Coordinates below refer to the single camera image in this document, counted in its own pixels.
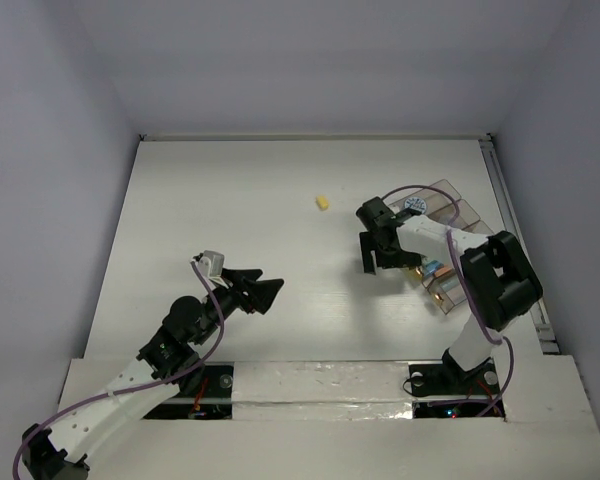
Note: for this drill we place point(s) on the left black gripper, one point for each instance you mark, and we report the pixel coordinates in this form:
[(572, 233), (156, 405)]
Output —
[(243, 291)]

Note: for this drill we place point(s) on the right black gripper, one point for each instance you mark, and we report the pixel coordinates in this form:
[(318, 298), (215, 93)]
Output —
[(405, 258)]

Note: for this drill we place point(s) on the yellow highlighter cap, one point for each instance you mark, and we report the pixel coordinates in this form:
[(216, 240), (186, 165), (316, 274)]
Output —
[(322, 203)]

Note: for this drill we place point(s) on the blue lidded paint jar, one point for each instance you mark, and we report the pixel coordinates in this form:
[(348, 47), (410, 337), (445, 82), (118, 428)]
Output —
[(416, 203)]

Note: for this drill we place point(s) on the green highlighter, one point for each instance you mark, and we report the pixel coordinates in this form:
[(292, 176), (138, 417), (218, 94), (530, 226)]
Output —
[(450, 284)]

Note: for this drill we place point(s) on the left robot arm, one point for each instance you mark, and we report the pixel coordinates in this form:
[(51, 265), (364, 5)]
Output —
[(67, 444)]

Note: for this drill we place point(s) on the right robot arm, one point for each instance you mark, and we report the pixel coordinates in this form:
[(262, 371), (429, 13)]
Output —
[(493, 270)]

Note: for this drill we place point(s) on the silver foil strip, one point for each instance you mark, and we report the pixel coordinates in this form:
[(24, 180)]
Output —
[(320, 391)]

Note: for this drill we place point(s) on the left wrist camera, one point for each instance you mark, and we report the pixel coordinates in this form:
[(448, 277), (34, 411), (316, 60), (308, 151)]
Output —
[(209, 264)]

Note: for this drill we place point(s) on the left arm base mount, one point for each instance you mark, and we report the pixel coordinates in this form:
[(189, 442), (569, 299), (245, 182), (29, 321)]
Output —
[(211, 400)]

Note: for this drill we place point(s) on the aluminium rail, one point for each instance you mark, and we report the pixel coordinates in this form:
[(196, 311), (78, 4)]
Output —
[(538, 312)]

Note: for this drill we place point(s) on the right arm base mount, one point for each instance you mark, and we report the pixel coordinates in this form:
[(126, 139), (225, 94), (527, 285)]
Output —
[(442, 390)]

